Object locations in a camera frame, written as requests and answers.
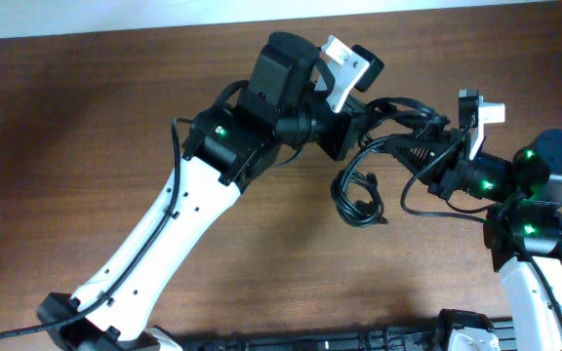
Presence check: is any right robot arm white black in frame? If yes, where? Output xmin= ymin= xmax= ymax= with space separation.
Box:
xmin=385 ymin=129 xmax=562 ymax=350

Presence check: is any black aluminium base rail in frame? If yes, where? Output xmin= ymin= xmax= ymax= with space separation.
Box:
xmin=161 ymin=309 xmax=517 ymax=351

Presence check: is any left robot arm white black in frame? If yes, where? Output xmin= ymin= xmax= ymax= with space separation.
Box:
xmin=37 ymin=32 xmax=383 ymax=351

